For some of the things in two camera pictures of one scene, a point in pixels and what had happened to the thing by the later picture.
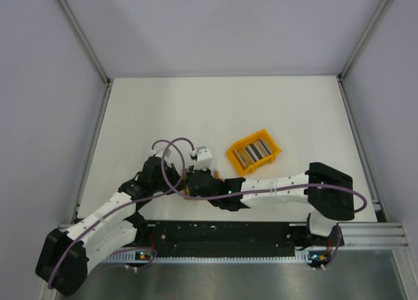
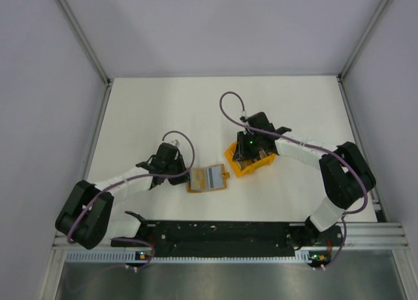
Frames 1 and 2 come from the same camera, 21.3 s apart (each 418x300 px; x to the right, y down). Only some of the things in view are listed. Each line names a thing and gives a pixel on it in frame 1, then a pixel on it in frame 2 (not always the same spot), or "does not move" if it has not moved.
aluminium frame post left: (81, 34) does not move
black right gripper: (206, 170) → (241, 151)
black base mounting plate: (171, 238) does not move
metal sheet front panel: (241, 281) does not move
